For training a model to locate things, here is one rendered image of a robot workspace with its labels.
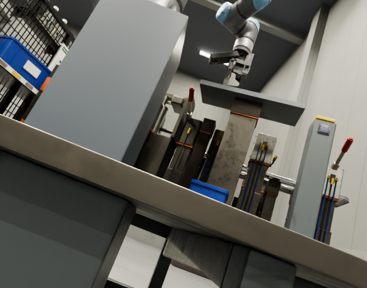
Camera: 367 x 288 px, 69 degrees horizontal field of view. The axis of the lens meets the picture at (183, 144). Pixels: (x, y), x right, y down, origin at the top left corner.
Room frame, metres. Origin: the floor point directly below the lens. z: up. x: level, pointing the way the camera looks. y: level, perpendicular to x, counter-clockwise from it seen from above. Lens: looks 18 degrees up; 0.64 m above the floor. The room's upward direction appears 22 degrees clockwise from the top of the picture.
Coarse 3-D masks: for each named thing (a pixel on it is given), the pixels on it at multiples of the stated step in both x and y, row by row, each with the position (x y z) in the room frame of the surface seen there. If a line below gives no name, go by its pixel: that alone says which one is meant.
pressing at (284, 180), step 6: (204, 156) 1.17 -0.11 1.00; (246, 168) 1.08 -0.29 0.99; (240, 174) 1.24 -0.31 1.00; (270, 174) 1.05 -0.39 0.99; (276, 174) 1.05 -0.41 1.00; (264, 180) 1.18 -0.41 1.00; (276, 180) 1.11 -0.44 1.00; (282, 180) 1.08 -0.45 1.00; (288, 180) 1.03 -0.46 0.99; (294, 180) 1.03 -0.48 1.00; (282, 186) 1.16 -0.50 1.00; (288, 192) 1.20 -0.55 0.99; (342, 198) 1.01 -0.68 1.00; (348, 198) 0.98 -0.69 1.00; (336, 204) 1.10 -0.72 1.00; (342, 204) 1.06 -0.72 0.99
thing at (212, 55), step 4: (224, 52) 0.87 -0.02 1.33; (228, 52) 0.87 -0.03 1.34; (232, 52) 0.87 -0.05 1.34; (236, 52) 0.86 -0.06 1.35; (212, 56) 0.87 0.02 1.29; (216, 56) 0.87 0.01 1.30; (220, 56) 0.87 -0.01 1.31; (224, 56) 0.87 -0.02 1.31; (228, 56) 0.87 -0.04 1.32; (232, 56) 0.87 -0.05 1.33; (236, 56) 0.87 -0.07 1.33; (212, 60) 0.88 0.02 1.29; (216, 60) 0.88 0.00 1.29; (220, 60) 0.88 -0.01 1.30; (224, 60) 0.89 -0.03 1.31; (228, 60) 0.89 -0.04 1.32; (212, 64) 0.91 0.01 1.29; (216, 64) 0.91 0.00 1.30
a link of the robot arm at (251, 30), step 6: (252, 18) 0.85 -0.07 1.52; (246, 24) 0.84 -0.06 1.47; (252, 24) 0.85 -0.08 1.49; (258, 24) 0.86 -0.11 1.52; (246, 30) 0.85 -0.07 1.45; (252, 30) 0.85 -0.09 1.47; (258, 30) 0.88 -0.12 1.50; (240, 36) 0.86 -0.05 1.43; (246, 36) 0.85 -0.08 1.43; (252, 36) 0.86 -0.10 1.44
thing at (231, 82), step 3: (231, 75) 0.86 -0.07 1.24; (234, 75) 0.86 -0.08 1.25; (225, 78) 0.85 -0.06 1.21; (231, 78) 0.86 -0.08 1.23; (234, 78) 0.86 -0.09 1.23; (225, 81) 0.86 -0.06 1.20; (228, 81) 0.86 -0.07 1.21; (231, 81) 0.86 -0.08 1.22; (234, 81) 0.86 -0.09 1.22; (222, 84) 0.87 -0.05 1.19; (225, 84) 0.86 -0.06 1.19; (228, 84) 0.86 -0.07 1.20; (231, 84) 0.86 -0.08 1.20; (234, 84) 0.86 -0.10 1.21; (237, 84) 0.86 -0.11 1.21
